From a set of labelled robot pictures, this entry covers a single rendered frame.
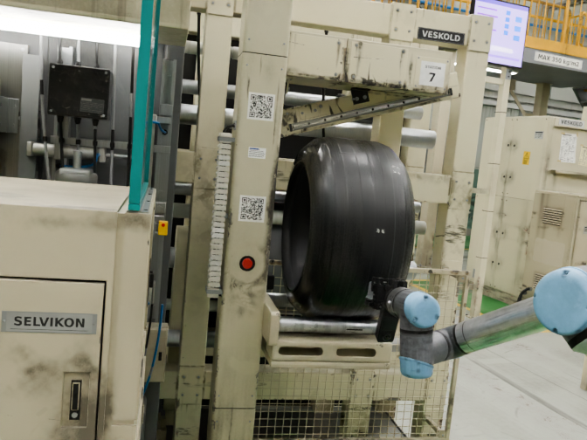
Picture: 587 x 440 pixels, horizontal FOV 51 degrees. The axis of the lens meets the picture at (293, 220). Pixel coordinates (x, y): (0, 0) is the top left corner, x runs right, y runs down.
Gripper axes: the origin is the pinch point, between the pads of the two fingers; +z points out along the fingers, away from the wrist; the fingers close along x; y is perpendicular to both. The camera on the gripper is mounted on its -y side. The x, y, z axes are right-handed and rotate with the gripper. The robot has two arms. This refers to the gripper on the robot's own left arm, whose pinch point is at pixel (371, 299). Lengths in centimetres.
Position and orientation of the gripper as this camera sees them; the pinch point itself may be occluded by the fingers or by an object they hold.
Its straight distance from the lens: 171.6
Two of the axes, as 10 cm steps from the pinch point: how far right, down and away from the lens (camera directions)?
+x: -9.7, -0.7, -2.1
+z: -2.1, 0.0, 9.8
